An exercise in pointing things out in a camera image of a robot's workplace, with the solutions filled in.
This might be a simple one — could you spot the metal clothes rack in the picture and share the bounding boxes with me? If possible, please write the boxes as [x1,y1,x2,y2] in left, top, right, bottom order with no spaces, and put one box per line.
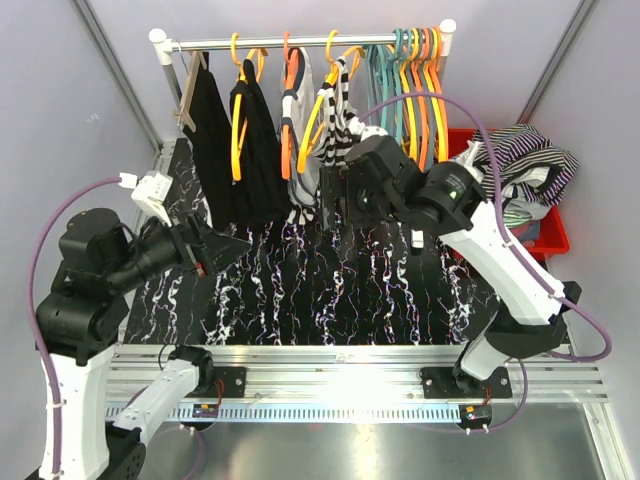
[148,18,457,251]

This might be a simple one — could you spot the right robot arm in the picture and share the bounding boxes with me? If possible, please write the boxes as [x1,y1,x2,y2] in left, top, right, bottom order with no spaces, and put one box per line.
[319,135,581,397]

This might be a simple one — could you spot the white tank top navy trim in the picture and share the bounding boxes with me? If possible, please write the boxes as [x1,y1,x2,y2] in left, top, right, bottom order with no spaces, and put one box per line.
[281,48,320,225]

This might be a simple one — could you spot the black white striped tank top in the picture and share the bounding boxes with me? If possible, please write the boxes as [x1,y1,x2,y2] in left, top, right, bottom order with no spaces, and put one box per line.
[312,56,358,166]

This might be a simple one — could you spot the orange hanger with white top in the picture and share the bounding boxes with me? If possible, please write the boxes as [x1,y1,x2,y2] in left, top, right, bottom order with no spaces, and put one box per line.
[281,31,305,180]

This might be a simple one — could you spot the wrist white camera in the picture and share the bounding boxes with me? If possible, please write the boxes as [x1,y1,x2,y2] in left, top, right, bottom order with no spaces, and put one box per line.
[118,171,173,226]
[347,117,389,144]

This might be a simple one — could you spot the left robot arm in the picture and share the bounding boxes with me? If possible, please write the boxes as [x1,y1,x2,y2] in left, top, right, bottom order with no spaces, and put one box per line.
[33,208,251,479]

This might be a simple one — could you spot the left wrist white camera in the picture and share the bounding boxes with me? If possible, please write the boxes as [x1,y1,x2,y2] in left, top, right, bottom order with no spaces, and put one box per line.
[118,171,173,226]

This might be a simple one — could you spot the black garment on beige hanger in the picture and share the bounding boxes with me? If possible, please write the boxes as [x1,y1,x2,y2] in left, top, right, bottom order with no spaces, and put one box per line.
[183,62,234,231]

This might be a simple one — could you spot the red plastic bin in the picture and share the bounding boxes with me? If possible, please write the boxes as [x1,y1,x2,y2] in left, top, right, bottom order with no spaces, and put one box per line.
[448,128,570,261]

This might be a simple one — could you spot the black marble patterned mat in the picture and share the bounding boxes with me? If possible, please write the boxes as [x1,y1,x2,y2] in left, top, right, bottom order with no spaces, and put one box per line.
[124,137,571,347]

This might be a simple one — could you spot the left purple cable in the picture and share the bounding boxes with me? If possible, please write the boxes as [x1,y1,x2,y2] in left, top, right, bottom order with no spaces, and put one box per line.
[25,177,126,476]

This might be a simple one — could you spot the orange empty hanger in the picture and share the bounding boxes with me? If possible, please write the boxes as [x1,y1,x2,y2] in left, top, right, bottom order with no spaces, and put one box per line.
[428,27,449,163]
[411,27,435,172]

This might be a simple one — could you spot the beige wooden hanger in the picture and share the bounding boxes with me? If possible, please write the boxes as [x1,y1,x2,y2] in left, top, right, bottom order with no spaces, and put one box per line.
[172,51,207,133]

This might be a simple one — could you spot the teal empty hanger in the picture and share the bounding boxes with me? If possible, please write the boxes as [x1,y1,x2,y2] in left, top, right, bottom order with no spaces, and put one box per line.
[380,28,404,145]
[365,44,388,109]

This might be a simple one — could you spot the yellow empty hanger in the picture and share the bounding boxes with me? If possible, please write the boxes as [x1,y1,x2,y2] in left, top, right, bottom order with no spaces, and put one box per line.
[398,29,419,162]

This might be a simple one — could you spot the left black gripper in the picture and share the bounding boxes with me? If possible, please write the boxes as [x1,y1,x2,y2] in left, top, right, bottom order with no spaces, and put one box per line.
[107,203,252,291]

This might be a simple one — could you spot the aluminium mounting rail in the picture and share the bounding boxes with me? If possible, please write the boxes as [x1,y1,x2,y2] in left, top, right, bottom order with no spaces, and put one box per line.
[104,342,609,426]

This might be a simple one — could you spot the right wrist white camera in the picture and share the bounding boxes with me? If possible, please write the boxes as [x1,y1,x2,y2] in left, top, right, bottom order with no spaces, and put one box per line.
[347,117,389,144]

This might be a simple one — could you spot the purple striped garment pile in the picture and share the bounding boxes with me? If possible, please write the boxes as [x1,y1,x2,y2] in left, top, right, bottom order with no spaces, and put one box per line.
[449,123,580,224]

